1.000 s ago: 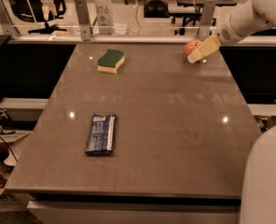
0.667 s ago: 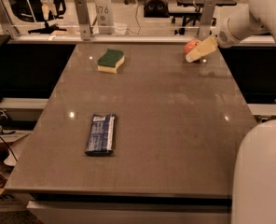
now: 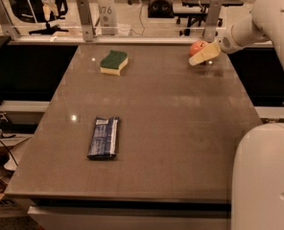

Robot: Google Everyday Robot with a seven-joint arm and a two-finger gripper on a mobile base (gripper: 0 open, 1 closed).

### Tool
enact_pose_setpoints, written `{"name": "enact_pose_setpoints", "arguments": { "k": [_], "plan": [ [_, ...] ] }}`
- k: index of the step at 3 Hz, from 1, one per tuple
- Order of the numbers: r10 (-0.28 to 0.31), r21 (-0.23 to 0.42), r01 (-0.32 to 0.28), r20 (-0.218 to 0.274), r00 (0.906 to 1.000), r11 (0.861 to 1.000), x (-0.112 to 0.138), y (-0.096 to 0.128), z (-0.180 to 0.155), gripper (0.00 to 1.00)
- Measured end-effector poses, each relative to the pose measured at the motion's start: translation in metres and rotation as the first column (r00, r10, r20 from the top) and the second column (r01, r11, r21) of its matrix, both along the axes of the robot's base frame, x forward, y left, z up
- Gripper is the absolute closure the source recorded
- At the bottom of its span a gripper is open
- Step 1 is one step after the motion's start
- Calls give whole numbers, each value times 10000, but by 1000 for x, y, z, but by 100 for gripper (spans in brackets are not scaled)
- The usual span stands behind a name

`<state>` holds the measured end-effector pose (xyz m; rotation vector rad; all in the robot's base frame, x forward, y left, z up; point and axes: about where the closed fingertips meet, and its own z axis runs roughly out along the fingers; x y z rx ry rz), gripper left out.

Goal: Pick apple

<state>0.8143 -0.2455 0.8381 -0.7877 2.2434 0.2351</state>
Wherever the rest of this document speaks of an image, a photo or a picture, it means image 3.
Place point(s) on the white numbered robot base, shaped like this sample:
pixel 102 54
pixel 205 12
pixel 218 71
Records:
pixel 108 20

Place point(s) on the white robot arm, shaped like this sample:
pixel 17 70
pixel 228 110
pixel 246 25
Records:
pixel 257 197

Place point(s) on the middle metal bracket post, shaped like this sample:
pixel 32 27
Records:
pixel 86 20

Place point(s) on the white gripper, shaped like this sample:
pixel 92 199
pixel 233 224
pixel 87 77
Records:
pixel 226 45

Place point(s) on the left metal bracket post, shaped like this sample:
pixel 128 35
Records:
pixel 6 23

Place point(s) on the metal bracket post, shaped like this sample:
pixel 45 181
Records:
pixel 86 20
pixel 6 23
pixel 211 21

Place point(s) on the right metal bracket post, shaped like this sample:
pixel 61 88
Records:
pixel 211 21

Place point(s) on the green yellow sponge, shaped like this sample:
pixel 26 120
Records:
pixel 114 62

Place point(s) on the dark background desk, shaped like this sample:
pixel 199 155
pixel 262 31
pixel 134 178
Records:
pixel 195 11

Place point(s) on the blue snack packet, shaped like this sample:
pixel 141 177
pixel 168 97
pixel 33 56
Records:
pixel 103 141

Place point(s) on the black speaker box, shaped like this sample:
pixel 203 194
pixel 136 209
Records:
pixel 160 9

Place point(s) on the red apple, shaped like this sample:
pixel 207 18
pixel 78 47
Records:
pixel 197 46

